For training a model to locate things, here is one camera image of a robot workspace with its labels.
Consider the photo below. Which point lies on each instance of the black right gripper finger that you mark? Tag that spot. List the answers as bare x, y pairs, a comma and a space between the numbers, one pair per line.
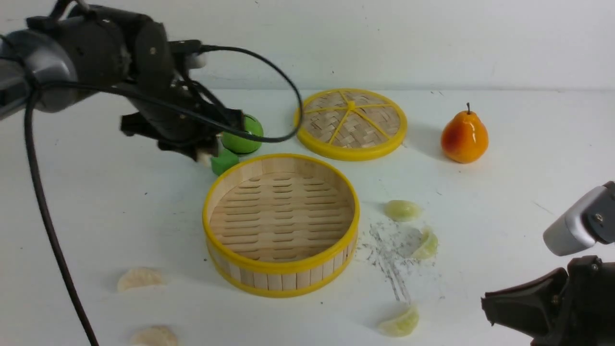
531, 308

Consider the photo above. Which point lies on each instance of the bamboo steamer tray yellow rim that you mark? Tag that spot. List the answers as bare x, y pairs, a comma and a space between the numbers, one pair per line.
281, 225

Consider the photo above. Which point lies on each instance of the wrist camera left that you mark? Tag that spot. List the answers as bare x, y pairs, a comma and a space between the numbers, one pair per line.
188, 54

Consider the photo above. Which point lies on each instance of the green toy watermelon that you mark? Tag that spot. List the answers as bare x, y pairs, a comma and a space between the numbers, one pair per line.
242, 146

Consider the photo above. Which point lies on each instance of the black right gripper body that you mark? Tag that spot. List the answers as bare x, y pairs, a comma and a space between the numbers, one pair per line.
586, 315

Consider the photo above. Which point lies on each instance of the green wooden cube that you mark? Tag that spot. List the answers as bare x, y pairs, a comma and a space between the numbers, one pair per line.
223, 162

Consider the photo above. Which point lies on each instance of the green dumpling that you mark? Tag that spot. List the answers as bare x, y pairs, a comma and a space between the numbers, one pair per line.
402, 325
402, 210
429, 245

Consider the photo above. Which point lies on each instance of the orange toy pear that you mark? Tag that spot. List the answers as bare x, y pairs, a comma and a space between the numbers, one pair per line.
465, 138

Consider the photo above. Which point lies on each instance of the white dumpling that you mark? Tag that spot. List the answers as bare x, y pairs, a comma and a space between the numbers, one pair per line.
139, 277
204, 157
154, 336

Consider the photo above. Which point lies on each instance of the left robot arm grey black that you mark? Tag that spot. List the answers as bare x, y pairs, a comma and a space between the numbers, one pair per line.
13, 67

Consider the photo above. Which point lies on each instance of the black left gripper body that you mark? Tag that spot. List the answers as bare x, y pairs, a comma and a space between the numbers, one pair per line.
102, 49

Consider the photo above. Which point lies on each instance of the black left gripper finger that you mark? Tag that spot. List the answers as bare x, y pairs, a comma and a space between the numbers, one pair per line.
136, 125
229, 117

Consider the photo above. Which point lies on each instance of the woven bamboo steamer lid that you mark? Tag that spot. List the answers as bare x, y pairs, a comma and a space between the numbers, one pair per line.
352, 124

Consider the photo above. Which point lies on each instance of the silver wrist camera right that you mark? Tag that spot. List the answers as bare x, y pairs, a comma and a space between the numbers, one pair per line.
589, 221

